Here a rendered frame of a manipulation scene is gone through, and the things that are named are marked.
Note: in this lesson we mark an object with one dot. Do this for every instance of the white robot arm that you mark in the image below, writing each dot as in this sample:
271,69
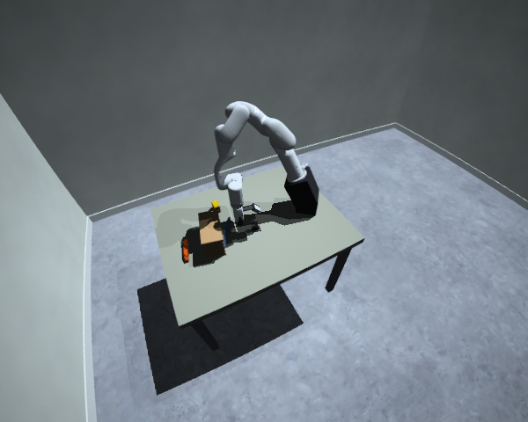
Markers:
281,140

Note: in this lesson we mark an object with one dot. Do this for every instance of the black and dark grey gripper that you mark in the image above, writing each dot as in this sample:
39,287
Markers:
238,212

